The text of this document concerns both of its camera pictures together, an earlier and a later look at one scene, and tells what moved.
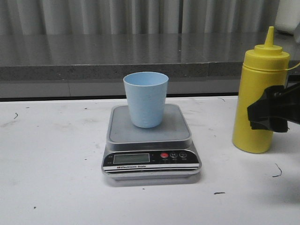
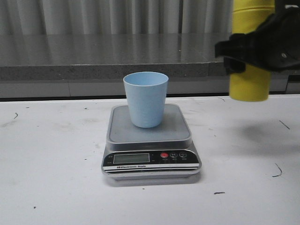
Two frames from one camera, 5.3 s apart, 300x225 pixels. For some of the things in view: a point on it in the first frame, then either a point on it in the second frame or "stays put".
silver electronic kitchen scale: [164, 152] stays put
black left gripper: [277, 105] → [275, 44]
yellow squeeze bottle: [266, 66] → [253, 84]
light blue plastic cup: [146, 93] stays put
